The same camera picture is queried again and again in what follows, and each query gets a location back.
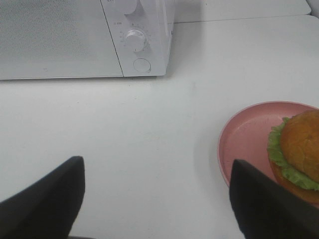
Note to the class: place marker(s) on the white microwave knob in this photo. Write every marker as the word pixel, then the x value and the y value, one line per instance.
pixel 135 40
pixel 130 6

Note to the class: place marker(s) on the round door release button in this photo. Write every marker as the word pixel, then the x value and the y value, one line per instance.
pixel 142 65

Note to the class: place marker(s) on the pink round plate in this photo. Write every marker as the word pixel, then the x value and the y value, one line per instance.
pixel 245 136

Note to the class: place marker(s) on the white upper microwave knob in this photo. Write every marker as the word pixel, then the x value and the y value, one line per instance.
pixel 130 6

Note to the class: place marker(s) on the white lower microwave knob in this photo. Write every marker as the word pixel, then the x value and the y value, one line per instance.
pixel 135 40

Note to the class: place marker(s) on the white microwave door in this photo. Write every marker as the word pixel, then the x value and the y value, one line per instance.
pixel 41 39

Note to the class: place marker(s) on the burger with lettuce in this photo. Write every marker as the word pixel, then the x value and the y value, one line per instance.
pixel 293 153

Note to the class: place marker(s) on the white microwave oven body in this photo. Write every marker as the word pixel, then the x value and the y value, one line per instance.
pixel 155 19

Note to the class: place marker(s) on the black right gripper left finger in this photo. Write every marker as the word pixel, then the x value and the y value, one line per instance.
pixel 48 208

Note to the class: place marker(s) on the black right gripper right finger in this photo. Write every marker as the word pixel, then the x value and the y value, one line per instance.
pixel 265 210

